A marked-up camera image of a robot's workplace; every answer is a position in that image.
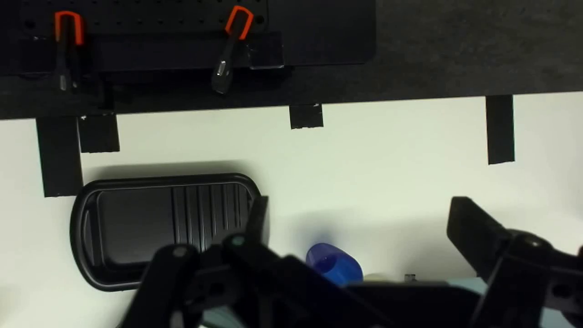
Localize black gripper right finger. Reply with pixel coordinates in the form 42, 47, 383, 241
447, 195, 583, 328

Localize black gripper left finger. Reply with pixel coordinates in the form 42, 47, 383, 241
121, 193, 390, 328

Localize blue plastic cup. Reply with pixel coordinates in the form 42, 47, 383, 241
305, 241, 365, 288

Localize black ridged grill tray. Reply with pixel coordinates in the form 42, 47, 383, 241
70, 171, 265, 292

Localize long black tape strip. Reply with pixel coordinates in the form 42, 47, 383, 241
485, 95, 518, 166
35, 115, 84, 199

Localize short black tape strip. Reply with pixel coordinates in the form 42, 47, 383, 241
77, 111, 121, 155
288, 104, 327, 131

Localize orange black spring clamp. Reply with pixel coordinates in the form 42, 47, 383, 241
210, 6, 257, 97
53, 9, 86, 93

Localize black pegboard panel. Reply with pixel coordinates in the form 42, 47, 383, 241
0, 0, 378, 78

